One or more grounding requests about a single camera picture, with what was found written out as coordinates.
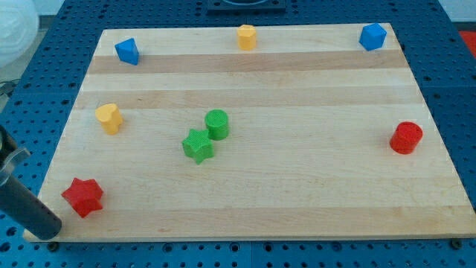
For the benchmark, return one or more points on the white round object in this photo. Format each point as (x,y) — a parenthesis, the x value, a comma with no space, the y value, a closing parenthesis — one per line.
(19,27)

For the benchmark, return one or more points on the yellow hexagon block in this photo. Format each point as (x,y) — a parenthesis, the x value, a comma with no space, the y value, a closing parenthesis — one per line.
(247,37)

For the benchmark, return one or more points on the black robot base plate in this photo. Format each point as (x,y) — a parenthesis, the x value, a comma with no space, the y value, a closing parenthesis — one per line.
(247,6)

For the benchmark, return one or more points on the blue triangle block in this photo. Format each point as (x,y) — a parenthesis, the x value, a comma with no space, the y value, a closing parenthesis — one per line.
(127,51)

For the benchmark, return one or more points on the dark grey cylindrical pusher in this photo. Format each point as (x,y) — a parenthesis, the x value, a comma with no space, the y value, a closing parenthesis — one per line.
(17,201)

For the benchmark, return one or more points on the blue pentagon block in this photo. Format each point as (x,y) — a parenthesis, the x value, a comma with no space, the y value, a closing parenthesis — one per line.
(372,37)

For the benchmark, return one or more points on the wooden board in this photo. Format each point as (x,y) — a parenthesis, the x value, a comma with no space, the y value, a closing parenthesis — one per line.
(307,157)

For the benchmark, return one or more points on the green cylinder block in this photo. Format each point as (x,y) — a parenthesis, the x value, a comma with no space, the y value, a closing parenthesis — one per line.
(216,122)

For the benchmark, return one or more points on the red cylinder block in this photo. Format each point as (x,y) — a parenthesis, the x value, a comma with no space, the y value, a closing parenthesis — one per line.
(406,137)

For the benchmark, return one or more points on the green star block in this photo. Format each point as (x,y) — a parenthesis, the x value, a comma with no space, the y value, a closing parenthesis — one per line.
(198,146)

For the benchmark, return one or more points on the red star block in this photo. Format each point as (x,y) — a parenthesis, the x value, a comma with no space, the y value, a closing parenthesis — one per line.
(84,196)

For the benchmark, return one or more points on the yellow heart block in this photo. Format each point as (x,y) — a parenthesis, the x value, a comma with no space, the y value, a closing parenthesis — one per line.
(109,117)

